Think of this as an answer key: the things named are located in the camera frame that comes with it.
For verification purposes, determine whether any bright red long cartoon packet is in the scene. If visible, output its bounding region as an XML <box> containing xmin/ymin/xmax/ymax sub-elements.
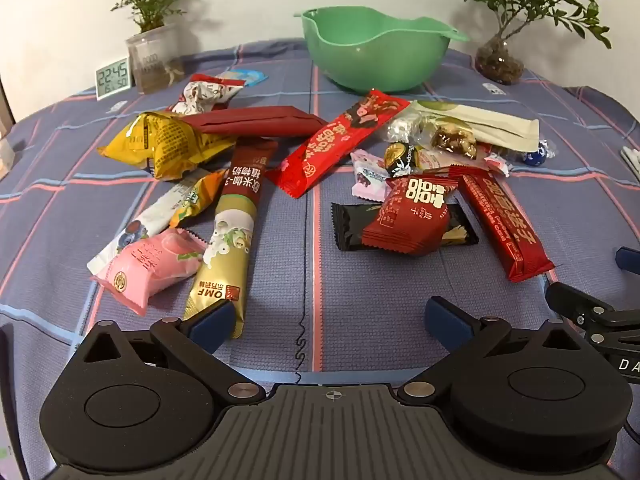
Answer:
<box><xmin>265</xmin><ymin>89</ymin><xmax>412</xmax><ymax>198</ymax></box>

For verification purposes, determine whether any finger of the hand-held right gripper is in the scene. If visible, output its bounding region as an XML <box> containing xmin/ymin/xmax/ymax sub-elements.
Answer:
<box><xmin>545</xmin><ymin>282</ymin><xmax>615</xmax><ymax>330</ymax></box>
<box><xmin>615</xmin><ymin>247</ymin><xmax>640</xmax><ymax>277</ymax></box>

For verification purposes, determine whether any dark red square packet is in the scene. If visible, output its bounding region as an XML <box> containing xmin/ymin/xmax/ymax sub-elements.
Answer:
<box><xmin>361</xmin><ymin>175</ymin><xmax>460</xmax><ymax>257</ymax></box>

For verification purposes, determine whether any green plastic bowl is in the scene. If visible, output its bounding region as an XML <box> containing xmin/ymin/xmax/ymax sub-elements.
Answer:
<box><xmin>293</xmin><ymin>6</ymin><xmax>471</xmax><ymax>95</ymax></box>

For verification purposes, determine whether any small red white candy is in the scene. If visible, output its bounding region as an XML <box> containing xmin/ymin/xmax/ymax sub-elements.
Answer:
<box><xmin>482</xmin><ymin>150</ymin><xmax>511</xmax><ymax>177</ymax></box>

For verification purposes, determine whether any plain dark red long packet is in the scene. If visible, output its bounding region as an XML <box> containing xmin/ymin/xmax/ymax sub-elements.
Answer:
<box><xmin>182</xmin><ymin>106</ymin><xmax>328</xmax><ymax>139</ymax></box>

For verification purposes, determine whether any small pink candy packet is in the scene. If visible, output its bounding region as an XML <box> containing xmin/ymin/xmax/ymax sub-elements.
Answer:
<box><xmin>350</xmin><ymin>150</ymin><xmax>393</xmax><ymax>202</ymax></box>

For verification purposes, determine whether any small plant in white pot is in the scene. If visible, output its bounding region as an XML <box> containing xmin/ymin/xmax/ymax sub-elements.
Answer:
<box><xmin>105</xmin><ymin>0</ymin><xmax>193</xmax><ymax>95</ymax></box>

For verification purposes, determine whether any blue plaid tablecloth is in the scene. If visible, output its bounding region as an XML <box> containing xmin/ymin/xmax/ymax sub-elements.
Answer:
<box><xmin>0</xmin><ymin>37</ymin><xmax>640</xmax><ymax>480</ymax></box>

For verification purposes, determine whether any blue foil ball candy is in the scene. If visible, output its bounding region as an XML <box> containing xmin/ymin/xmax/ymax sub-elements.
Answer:
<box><xmin>520</xmin><ymin>140</ymin><xmax>551</xmax><ymax>167</ymax></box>

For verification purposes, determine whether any clear silver candy wrapper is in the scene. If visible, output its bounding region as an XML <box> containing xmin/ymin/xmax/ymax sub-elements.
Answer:
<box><xmin>384</xmin><ymin>112</ymin><xmax>426</xmax><ymax>143</ymax></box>

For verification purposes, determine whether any white blueberry stick packet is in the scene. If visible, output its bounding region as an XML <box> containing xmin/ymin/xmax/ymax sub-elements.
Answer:
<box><xmin>86</xmin><ymin>176</ymin><xmax>201</xmax><ymax>276</ymax></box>

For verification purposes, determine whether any small orange packet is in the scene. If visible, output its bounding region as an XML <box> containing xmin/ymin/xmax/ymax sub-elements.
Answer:
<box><xmin>169</xmin><ymin>169</ymin><xmax>228</xmax><ymax>228</ymax></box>

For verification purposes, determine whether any white digital clock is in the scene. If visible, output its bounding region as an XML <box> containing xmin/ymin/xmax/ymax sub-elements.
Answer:
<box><xmin>95</xmin><ymin>56</ymin><xmax>132</xmax><ymax>102</ymax></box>

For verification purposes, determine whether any broad-leaf plant in glass vase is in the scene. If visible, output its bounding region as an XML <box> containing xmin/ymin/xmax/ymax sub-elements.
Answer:
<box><xmin>447</xmin><ymin>0</ymin><xmax>613</xmax><ymax>86</ymax></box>

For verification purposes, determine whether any green gold chocolate packet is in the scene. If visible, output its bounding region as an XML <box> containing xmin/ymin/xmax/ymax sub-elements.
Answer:
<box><xmin>384</xmin><ymin>141</ymin><xmax>426</xmax><ymax>177</ymax></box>

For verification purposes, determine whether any white green long packet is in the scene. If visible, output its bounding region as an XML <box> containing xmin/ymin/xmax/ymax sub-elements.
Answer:
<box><xmin>410</xmin><ymin>100</ymin><xmax>541</xmax><ymax>153</ymax></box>

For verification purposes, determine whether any light blue snack packet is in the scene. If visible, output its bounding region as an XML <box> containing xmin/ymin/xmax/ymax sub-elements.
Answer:
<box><xmin>216</xmin><ymin>69</ymin><xmax>269</xmax><ymax>86</ymax></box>

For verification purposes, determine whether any maroon gold stick packet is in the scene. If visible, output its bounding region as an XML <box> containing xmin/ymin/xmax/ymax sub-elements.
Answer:
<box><xmin>182</xmin><ymin>139</ymin><xmax>279</xmax><ymax>339</ymax></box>

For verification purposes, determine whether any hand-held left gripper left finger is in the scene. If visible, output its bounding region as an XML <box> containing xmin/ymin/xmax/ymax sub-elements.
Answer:
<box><xmin>76</xmin><ymin>300</ymin><xmax>266</xmax><ymax>406</ymax></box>

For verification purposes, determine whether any black snack packet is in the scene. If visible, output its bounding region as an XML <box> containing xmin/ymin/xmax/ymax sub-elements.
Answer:
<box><xmin>331</xmin><ymin>202</ymin><xmax>480</xmax><ymax>252</ymax></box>

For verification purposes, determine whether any red bar packet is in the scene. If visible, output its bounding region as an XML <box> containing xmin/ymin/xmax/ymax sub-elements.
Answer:
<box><xmin>449</xmin><ymin>165</ymin><xmax>556</xmax><ymax>282</ymax></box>

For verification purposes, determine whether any yellow snack packet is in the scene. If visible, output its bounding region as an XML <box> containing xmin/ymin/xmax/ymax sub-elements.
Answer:
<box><xmin>96</xmin><ymin>111</ymin><xmax>236</xmax><ymax>182</ymax></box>

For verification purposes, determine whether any pale pink yellow packet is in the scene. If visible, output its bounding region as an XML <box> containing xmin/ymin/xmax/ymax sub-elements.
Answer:
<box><xmin>417</xmin><ymin>147</ymin><xmax>488</xmax><ymax>173</ymax></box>

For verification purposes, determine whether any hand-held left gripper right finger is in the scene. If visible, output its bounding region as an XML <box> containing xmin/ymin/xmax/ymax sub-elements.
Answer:
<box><xmin>397</xmin><ymin>296</ymin><xmax>588</xmax><ymax>403</ymax></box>

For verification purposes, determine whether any pink snack packet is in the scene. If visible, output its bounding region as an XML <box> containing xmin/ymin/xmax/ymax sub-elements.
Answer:
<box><xmin>89</xmin><ymin>227</ymin><xmax>208</xmax><ymax>317</ymax></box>

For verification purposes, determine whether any clear nut packet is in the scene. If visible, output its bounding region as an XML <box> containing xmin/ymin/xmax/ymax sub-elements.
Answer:
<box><xmin>417</xmin><ymin>115</ymin><xmax>478</xmax><ymax>158</ymax></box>

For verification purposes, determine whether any crumpled red white packet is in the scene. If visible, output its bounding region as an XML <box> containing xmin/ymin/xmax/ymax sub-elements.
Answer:
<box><xmin>170</xmin><ymin>74</ymin><xmax>247</xmax><ymax>116</ymax></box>

